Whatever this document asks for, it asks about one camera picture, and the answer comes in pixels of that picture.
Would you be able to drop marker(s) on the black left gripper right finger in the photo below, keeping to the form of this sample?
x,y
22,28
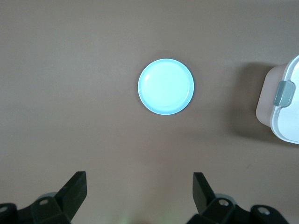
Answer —
x,y
203,198

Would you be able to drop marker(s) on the brown table mat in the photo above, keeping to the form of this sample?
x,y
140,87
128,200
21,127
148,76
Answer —
x,y
70,93

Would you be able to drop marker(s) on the light blue round plate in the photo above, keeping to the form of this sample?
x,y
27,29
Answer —
x,y
165,86

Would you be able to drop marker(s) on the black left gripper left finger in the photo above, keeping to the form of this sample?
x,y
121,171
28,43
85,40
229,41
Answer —
x,y
72,196

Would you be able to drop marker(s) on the white lidded storage box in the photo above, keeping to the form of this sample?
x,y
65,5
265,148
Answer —
x,y
289,121

